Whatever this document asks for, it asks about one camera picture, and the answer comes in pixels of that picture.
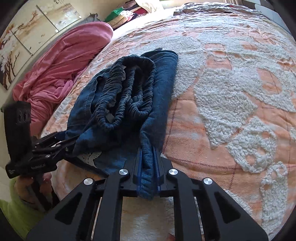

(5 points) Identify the blue denim pants lace trim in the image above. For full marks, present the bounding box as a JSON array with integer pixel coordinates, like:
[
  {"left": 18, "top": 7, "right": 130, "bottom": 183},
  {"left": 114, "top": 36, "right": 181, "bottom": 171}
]
[{"left": 66, "top": 49, "right": 178, "bottom": 199}]

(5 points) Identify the green sleeve left forearm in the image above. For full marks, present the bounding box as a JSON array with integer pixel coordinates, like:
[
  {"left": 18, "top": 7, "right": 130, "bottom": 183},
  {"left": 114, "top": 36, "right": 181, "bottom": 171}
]
[{"left": 1, "top": 178, "right": 45, "bottom": 240}]

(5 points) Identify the left hand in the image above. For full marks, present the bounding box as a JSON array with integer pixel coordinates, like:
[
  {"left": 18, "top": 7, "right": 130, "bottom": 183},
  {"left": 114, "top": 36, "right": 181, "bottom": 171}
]
[{"left": 14, "top": 172, "right": 52, "bottom": 212}]

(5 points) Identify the pink blanket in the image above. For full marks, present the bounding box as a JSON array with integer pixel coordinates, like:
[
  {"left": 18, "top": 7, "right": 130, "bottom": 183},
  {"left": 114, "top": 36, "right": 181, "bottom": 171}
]
[{"left": 13, "top": 22, "right": 113, "bottom": 136}]

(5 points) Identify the pile of folded clothes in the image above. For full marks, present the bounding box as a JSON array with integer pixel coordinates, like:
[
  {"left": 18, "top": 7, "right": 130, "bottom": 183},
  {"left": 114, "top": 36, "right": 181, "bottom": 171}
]
[{"left": 104, "top": 0, "right": 164, "bottom": 30}]

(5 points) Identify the grey patterned quilt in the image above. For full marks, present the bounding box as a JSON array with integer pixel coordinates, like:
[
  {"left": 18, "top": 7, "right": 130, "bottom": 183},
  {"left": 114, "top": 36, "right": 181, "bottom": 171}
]
[{"left": 173, "top": 2, "right": 262, "bottom": 16}]

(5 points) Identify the tree landscape wall painting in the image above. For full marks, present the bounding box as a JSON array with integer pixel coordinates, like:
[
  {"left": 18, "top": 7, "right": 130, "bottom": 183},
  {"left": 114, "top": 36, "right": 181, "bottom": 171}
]
[{"left": 1, "top": 1, "right": 82, "bottom": 90}]

